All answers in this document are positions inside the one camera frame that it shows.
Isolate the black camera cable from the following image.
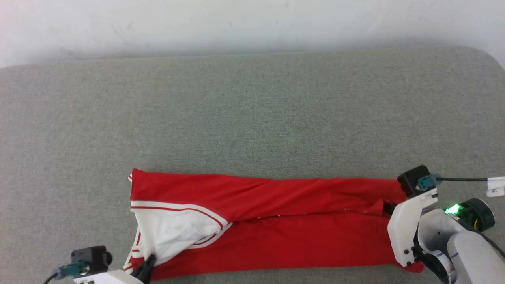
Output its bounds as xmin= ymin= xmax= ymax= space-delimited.
xmin=42 ymin=262 xmax=90 ymax=284
xmin=416 ymin=174 xmax=505 ymax=192

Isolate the white cable label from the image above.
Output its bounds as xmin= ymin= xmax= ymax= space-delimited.
xmin=486 ymin=176 xmax=505 ymax=197

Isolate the red garment with white trim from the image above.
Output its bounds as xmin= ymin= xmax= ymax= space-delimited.
xmin=123 ymin=168 xmax=425 ymax=281

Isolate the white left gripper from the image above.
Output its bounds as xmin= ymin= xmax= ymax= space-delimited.
xmin=73 ymin=254 xmax=157 ymax=284

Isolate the black right camera cable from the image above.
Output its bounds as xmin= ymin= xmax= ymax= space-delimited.
xmin=416 ymin=174 xmax=505 ymax=192

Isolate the black left camera cable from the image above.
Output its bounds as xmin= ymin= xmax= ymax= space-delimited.
xmin=42 ymin=262 xmax=90 ymax=284

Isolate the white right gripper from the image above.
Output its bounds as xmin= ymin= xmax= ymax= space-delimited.
xmin=382 ymin=188 xmax=463 ymax=268

